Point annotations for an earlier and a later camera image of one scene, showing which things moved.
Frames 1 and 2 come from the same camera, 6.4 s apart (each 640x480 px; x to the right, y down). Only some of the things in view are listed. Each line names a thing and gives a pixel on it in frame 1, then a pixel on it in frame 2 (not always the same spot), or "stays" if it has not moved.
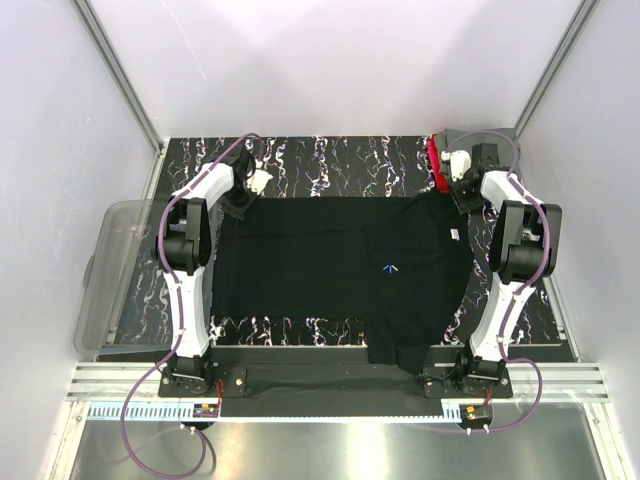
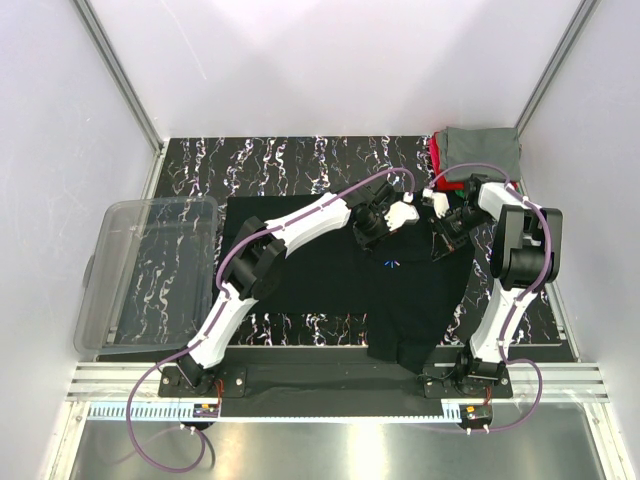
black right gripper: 464,195 -> 447,240
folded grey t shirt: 451,139 stays
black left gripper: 240,201 -> 373,238
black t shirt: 402,262 stays
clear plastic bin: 125,306 stays
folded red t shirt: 441,178 stays
